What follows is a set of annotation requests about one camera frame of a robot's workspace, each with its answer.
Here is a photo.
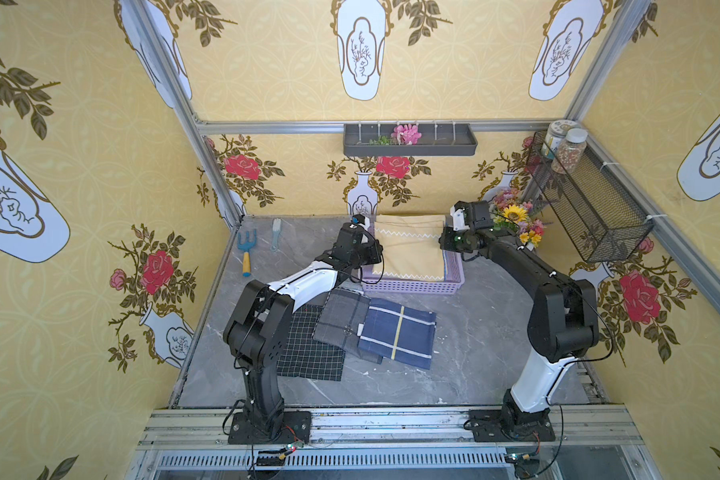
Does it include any navy striped pillowcase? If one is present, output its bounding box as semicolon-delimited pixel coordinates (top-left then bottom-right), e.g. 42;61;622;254
358;299;437;370

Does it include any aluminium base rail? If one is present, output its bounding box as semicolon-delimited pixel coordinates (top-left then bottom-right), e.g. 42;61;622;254
126;404;660;479

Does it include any black grid folded pillowcase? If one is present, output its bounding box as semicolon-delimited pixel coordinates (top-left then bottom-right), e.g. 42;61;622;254
277;304;345;382

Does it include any right circuit board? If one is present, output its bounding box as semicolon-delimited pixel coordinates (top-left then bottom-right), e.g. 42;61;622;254
504;452;539;468

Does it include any black wire mesh shelf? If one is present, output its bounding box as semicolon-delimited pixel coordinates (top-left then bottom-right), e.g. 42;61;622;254
524;131;654;263

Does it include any purple plastic basket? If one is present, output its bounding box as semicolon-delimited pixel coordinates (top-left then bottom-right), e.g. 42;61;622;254
362;215;465;295

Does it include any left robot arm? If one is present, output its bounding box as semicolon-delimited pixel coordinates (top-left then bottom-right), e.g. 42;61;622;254
222;214;383;445

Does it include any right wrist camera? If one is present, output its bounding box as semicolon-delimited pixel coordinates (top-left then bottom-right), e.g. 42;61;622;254
450;206;469;232

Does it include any light blue small brush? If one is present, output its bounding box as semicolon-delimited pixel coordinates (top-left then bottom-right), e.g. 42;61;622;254
270;218;282;252

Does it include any flower pot white fence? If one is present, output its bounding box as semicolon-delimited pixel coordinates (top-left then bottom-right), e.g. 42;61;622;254
489;188;545;250

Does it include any left circuit board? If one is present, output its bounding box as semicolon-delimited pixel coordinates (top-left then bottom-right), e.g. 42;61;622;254
252;441;305;468

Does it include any dark grey wall shelf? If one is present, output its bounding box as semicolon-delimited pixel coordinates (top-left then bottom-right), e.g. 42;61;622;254
343;122;478;157

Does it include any jar with patterned lid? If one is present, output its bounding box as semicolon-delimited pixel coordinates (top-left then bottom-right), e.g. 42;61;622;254
540;119;580;158

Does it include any circuit board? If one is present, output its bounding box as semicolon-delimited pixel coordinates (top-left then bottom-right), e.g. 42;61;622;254
252;441;305;468
504;452;539;468

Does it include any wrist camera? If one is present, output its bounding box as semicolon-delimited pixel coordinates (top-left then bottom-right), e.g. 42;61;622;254
450;206;469;232
351;214;370;229

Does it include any yellow pillowcase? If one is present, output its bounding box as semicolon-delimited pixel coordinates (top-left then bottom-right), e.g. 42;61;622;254
373;215;445;282

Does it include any pink artificial flower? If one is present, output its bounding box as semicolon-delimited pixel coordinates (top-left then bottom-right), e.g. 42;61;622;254
391;124;422;145

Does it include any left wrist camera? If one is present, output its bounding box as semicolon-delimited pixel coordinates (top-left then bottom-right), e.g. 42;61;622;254
351;214;370;229

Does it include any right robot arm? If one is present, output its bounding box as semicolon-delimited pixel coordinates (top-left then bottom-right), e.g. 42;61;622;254
439;201;600;443

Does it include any jar with white lid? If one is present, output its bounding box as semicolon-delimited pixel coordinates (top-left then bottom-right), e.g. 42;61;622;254
551;128;588;174

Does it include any grey checked pillowcase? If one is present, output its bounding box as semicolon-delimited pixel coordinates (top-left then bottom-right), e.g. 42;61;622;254
313;289;370;358

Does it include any blue garden fork toy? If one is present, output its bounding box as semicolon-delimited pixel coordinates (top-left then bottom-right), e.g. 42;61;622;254
237;229;257;277

